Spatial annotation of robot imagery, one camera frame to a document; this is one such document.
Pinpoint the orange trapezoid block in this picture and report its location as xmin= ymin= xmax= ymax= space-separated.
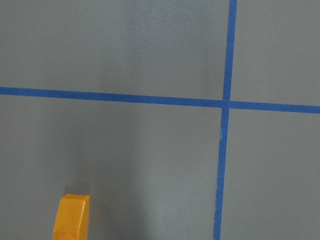
xmin=52 ymin=193 xmax=90 ymax=240

